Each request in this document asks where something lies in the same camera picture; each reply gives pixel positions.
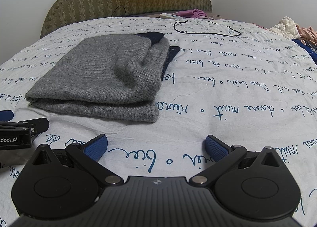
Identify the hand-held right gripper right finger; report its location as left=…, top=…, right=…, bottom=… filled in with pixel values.
left=189, top=135, right=286, bottom=188

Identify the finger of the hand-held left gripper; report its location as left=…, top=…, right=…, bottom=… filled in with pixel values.
left=0, top=110, right=14, bottom=121
left=0, top=118, right=49, bottom=134

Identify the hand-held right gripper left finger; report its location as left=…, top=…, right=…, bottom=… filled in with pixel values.
left=26, top=134, right=124, bottom=188

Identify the grey sweater with navy sleeves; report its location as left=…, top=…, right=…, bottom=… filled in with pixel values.
left=25, top=32, right=181, bottom=124

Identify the white script-printed quilt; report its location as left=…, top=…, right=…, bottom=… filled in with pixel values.
left=0, top=16, right=317, bottom=227

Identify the blue garment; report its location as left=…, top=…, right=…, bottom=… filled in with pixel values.
left=291, top=38, right=317, bottom=64

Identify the pink cloth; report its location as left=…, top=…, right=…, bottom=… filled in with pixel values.
left=173, top=9, right=208, bottom=19

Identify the cream white jacket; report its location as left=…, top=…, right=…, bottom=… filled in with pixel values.
left=269, top=16, right=301, bottom=39

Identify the peach cloth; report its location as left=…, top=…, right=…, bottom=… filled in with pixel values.
left=296, top=26, right=317, bottom=44

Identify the long black cable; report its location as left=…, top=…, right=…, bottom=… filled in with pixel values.
left=173, top=20, right=242, bottom=37

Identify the thin black charger cable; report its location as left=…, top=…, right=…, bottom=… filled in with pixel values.
left=110, top=5, right=129, bottom=17

